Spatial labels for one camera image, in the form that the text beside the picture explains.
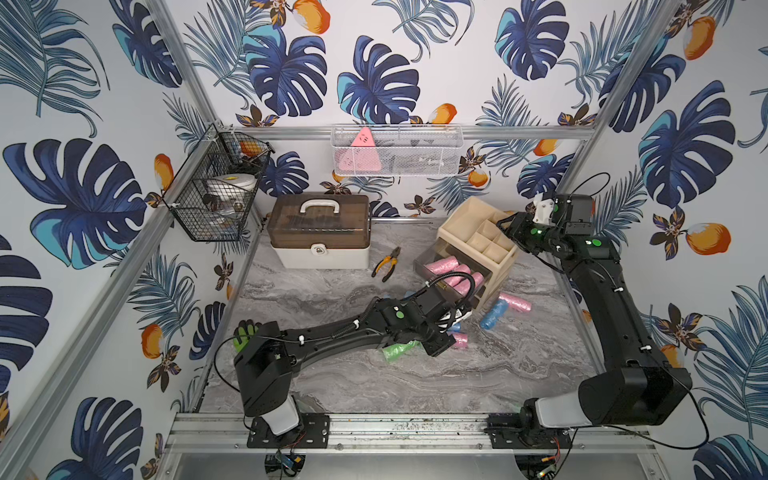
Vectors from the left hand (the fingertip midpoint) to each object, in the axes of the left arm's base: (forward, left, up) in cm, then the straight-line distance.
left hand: (448, 329), depth 75 cm
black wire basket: (+27, +66, +16) cm, 73 cm away
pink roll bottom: (+12, -5, +2) cm, 13 cm away
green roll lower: (-2, +14, -12) cm, 19 cm away
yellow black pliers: (+34, +16, -15) cm, 40 cm away
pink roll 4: (+17, -25, -13) cm, 33 cm away
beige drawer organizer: (+27, -7, +9) cm, 29 cm away
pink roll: (+18, +1, +3) cm, 19 cm away
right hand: (+23, -13, +16) cm, 31 cm away
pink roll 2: (+3, -7, -13) cm, 15 cm away
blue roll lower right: (+7, -5, -13) cm, 16 cm away
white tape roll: (+28, +59, +20) cm, 68 cm away
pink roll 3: (+17, -4, +3) cm, 18 cm away
